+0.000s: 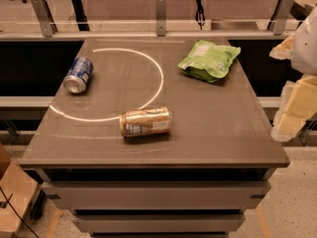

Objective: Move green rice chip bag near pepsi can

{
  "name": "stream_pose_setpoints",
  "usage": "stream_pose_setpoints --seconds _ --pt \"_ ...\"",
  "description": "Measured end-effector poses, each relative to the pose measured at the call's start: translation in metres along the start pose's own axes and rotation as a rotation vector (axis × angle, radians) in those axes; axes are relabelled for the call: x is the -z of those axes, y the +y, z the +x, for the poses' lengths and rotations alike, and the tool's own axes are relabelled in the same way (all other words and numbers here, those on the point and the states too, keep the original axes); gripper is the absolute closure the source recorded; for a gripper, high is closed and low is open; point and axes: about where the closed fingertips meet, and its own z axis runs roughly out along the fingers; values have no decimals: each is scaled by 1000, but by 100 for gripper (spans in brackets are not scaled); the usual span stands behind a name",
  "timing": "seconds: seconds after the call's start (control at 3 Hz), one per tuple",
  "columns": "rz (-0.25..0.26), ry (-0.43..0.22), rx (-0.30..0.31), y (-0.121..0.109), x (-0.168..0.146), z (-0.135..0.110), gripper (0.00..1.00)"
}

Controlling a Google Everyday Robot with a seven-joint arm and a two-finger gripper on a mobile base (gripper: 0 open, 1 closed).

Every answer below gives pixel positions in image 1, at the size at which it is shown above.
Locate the left metal railing bracket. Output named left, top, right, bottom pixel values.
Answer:
left=30, top=0, right=57, bottom=37

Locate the black hanging cable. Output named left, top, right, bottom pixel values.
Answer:
left=193, top=0, right=206, bottom=31

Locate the grey drawer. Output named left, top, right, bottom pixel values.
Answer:
left=43, top=181, right=270, bottom=210
left=73, top=214, right=245, bottom=234

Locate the wooden box at left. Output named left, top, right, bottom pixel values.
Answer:
left=0, top=144, right=37, bottom=238

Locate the black cable at left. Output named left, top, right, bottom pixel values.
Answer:
left=0, top=185, right=41, bottom=238

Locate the lower grey drawer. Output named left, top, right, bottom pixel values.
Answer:
left=73, top=214, right=245, bottom=234

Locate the blue pepsi can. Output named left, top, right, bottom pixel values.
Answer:
left=63, top=57, right=93, bottom=94

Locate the middle metal railing bracket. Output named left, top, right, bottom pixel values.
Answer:
left=156, top=0, right=166, bottom=37

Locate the right metal railing bracket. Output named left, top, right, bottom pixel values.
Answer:
left=269, top=0, right=294, bottom=35

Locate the grey drawer cabinet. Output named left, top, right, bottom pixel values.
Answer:
left=21, top=38, right=288, bottom=238

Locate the metal guard rail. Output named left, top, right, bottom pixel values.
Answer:
left=0, top=31, right=293, bottom=41

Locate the green rice chip bag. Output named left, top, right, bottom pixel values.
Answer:
left=178, top=40, right=241, bottom=83

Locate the gold drink can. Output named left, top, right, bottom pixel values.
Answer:
left=119, top=107, right=171, bottom=137

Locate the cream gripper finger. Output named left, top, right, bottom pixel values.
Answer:
left=270, top=75, right=317, bottom=142
left=269, top=35, right=293, bottom=60

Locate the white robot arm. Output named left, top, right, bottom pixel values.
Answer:
left=269, top=7, right=317, bottom=142

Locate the upper grey drawer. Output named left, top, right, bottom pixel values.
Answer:
left=43, top=181, right=270, bottom=210

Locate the metal railing bracket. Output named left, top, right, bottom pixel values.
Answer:
left=156, top=0, right=166, bottom=37
left=269, top=0, right=294, bottom=35
left=30, top=0, right=57, bottom=37

